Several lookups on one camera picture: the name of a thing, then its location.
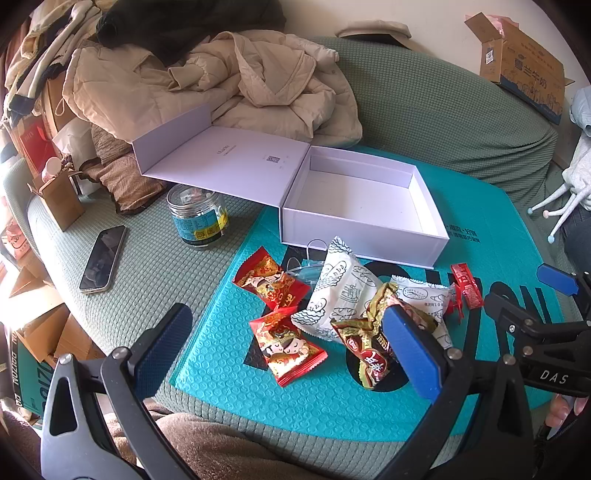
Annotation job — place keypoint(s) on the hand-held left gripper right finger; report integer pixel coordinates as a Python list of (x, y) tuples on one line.
[(411, 350)]

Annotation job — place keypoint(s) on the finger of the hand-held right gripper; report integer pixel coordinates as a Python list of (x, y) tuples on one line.
[(508, 314), (558, 277)]

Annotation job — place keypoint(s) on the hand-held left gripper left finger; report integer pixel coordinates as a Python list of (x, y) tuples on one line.
[(161, 344)]

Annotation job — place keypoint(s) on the brown snack packet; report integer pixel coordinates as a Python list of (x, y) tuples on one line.
[(364, 350)]

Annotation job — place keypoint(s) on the small white snack packet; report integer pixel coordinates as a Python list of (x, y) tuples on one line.
[(425, 295)]

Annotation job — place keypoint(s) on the large white snack packet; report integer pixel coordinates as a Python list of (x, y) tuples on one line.
[(341, 286)]

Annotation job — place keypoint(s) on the red figure snack packet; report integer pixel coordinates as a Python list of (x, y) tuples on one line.
[(286, 350), (268, 281)]

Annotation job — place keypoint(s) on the white gift box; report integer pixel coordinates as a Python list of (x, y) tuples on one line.
[(360, 203)]

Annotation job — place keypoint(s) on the person's right hand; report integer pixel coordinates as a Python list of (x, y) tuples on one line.
[(565, 410)]

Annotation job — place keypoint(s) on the white rack with pastel tips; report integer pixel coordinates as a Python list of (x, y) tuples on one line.
[(561, 203)]

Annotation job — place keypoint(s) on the teal bubble mailer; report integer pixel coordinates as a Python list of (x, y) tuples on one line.
[(231, 378)]

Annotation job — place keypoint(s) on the smartphone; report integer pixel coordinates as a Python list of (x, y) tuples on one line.
[(102, 258)]

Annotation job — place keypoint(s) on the brown fleece cloth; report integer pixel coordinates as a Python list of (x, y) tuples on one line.
[(207, 443)]

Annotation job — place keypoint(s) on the plain cardboard boxes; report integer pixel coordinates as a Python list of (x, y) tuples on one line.
[(46, 323)]

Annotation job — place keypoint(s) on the grey cloth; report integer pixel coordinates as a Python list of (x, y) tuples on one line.
[(582, 161)]

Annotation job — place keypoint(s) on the glass jar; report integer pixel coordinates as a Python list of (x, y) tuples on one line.
[(198, 217)]

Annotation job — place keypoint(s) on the dark green printed box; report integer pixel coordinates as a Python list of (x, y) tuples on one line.
[(32, 374)]

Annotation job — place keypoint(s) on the brown pillow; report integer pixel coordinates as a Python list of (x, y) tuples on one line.
[(120, 175)]

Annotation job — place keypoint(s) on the small brown paper box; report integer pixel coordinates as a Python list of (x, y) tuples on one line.
[(57, 203)]

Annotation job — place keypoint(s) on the red printed carton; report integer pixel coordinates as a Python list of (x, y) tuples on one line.
[(14, 240)]

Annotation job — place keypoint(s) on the white paper cup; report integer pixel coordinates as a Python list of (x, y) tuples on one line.
[(51, 167)]

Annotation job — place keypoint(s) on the green covered sofa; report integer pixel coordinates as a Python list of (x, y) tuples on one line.
[(415, 115)]

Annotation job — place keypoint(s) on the printed cardboard box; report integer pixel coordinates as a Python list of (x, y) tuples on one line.
[(526, 60)]

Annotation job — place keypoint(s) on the white paper bag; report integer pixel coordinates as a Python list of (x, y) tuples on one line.
[(74, 138)]

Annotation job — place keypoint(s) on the red paper bag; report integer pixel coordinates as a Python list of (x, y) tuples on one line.
[(34, 143)]

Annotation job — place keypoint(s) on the beige quilted jacket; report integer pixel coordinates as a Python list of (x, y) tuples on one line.
[(194, 87)]

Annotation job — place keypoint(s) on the beige hat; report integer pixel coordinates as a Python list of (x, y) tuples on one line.
[(369, 30)]

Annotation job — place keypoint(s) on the black jacket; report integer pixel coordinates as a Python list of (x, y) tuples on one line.
[(184, 27)]

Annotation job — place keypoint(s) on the white and dark clothes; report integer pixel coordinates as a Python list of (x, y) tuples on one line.
[(51, 46)]

